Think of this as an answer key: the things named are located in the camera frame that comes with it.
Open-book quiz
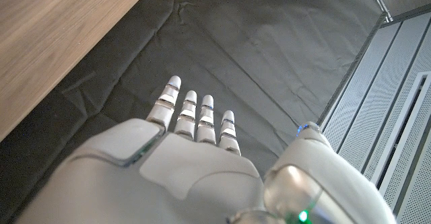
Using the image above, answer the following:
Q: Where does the long ceiling air vent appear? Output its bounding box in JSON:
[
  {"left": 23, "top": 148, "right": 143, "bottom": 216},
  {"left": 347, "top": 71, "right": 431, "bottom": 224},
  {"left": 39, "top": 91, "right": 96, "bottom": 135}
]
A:
[{"left": 370, "top": 70, "right": 431, "bottom": 198}]

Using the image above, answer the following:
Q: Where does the black backdrop cloth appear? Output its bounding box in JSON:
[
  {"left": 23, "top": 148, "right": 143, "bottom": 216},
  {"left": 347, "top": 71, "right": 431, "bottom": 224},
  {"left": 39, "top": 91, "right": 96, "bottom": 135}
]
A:
[{"left": 0, "top": 0, "right": 388, "bottom": 224}]

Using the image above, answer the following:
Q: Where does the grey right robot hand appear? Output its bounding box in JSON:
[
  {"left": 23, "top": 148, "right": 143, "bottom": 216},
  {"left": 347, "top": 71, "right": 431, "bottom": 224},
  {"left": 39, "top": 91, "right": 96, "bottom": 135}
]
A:
[{"left": 15, "top": 75, "right": 397, "bottom": 224}]

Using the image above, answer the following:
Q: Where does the black left backdrop stand pole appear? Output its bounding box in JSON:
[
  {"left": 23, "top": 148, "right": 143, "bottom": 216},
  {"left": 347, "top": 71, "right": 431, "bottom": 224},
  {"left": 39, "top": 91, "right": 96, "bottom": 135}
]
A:
[{"left": 366, "top": 0, "right": 394, "bottom": 23}]

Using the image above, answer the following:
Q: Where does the black backdrop crossbar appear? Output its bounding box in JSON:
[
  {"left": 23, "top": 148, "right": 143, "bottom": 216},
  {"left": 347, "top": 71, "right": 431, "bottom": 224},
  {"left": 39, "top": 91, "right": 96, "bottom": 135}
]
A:
[{"left": 316, "top": 11, "right": 391, "bottom": 128}]

